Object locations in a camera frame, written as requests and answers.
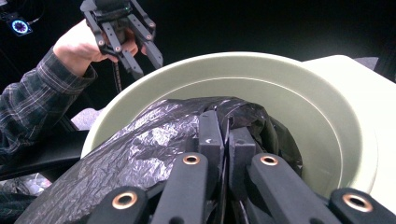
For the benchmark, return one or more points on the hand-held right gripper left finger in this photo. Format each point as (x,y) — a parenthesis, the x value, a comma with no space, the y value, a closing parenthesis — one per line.
(208,149)

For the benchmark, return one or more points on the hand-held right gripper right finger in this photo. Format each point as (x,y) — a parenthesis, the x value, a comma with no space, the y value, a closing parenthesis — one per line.
(243,155)

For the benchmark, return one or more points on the black plastic garbage bag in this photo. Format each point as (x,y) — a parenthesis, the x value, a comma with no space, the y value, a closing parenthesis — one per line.
(149,140)

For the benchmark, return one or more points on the green plastic trash bin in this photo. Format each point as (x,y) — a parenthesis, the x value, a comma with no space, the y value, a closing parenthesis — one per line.
(249,68)

